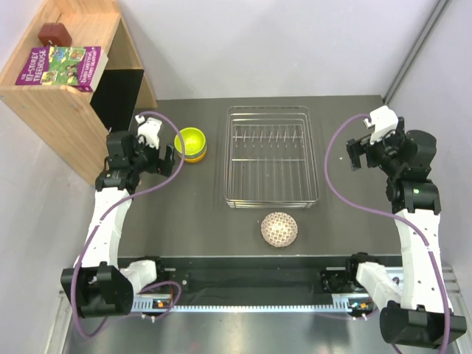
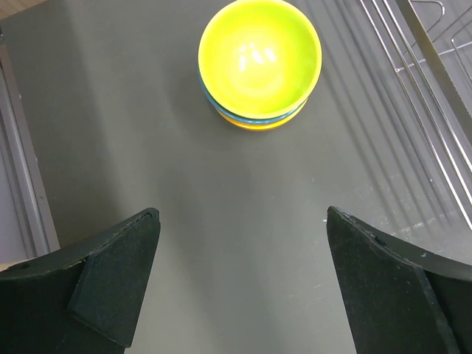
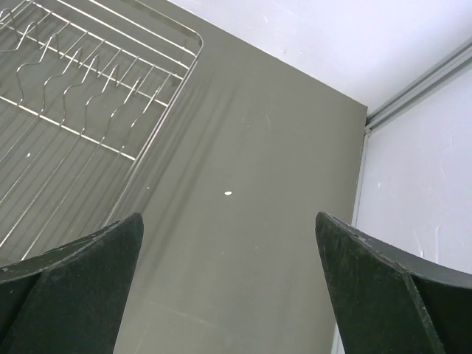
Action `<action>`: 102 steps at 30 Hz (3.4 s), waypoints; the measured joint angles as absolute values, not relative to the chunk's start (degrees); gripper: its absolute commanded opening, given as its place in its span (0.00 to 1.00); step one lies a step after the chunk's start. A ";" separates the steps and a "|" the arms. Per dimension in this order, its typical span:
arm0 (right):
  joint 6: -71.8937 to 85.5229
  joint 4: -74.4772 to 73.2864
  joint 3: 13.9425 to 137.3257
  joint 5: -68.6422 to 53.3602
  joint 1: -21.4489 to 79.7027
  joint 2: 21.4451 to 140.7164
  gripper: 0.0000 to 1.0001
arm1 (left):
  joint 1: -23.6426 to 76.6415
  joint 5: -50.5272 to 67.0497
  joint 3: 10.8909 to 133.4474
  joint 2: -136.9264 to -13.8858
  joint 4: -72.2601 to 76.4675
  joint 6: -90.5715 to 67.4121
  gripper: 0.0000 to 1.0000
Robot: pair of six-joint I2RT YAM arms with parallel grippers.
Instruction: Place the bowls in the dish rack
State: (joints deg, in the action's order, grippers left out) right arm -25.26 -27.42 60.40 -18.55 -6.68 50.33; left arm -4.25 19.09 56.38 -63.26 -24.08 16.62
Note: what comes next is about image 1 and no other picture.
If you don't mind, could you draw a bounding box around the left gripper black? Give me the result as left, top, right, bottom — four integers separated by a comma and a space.
129, 131, 175, 177

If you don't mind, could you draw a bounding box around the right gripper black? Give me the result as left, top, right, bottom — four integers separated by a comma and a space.
347, 126, 404, 176

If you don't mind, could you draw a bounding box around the lime green bowl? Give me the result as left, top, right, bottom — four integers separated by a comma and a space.
180, 127, 207, 156

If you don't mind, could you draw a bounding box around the blue bowl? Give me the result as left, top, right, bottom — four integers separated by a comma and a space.
185, 147, 207, 160

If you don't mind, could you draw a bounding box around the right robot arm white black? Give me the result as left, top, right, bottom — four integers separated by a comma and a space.
344, 130, 467, 353

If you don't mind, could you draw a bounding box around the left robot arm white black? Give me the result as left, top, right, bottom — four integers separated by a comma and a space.
60, 128, 175, 318

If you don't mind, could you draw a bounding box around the orange yellow bowl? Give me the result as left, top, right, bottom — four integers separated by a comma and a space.
184, 152, 207, 164

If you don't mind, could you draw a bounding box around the wooden shelf unit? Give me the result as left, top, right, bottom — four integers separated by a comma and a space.
1, 1, 157, 184

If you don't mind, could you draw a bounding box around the patterned beige upturned bowl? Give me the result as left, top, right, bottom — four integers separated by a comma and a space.
260, 212, 298, 248

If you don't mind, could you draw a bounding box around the purple treehouse book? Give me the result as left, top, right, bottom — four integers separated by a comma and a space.
15, 46, 108, 92

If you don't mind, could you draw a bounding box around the dark red block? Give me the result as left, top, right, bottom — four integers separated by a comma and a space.
38, 23, 72, 46

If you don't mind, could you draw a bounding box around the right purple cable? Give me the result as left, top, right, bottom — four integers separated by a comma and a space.
323, 114, 451, 354

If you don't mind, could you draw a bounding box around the purple cable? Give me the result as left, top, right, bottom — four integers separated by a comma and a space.
71, 111, 184, 339
323, 114, 451, 354

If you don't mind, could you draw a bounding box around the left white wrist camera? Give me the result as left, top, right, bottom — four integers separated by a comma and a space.
135, 115, 162, 150

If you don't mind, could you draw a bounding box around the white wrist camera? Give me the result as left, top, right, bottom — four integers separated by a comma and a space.
364, 105, 398, 145
135, 115, 162, 150

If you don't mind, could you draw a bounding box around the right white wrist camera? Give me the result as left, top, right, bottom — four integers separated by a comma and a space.
364, 105, 398, 145

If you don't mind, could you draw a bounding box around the metal wire dish rack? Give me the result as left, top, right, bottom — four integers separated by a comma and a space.
223, 105, 319, 208

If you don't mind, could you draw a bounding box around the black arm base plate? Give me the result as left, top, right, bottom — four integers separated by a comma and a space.
157, 256, 366, 306

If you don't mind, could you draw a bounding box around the aluminium rail frame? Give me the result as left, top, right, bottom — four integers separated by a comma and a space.
44, 257, 472, 354

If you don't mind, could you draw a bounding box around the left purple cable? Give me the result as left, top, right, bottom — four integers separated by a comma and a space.
71, 111, 184, 339

